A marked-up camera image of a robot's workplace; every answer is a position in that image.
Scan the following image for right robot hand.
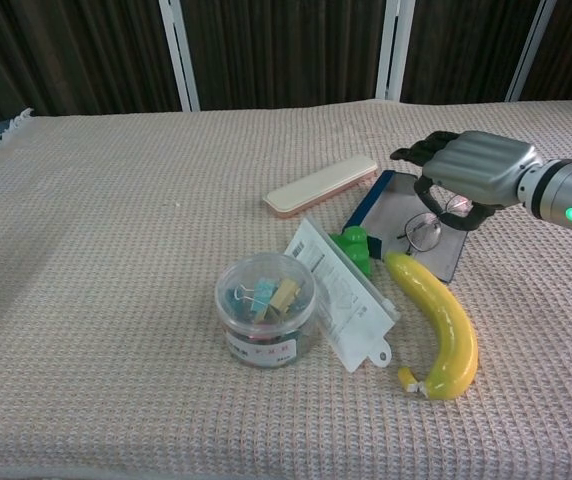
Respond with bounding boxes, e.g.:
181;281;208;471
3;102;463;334
389;129;542;232

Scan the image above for wire-frame eyeglasses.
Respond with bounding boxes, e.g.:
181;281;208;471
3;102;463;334
396;194;473;254

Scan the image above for dark blue glasses case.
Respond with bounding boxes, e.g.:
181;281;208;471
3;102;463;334
341;169;469;285

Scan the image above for cream pencil case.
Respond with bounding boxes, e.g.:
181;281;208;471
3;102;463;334
262;154;378;220

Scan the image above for green plastic toy block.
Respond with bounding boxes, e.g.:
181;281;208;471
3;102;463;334
329;225;373;279

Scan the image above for yellow toy banana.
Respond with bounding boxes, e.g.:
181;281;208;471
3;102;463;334
384;251;480;401

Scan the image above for white packaged tube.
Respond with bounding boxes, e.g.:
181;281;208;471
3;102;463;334
283;217;400;374

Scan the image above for clear jar of binder clips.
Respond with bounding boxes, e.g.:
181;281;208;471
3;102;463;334
214;252;317;370

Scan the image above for beige waffle tablecloth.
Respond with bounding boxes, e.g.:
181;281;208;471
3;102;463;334
0;98;572;480

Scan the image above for white partition post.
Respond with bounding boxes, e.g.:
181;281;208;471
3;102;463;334
375;0;415;104
504;0;558;104
158;0;201;112

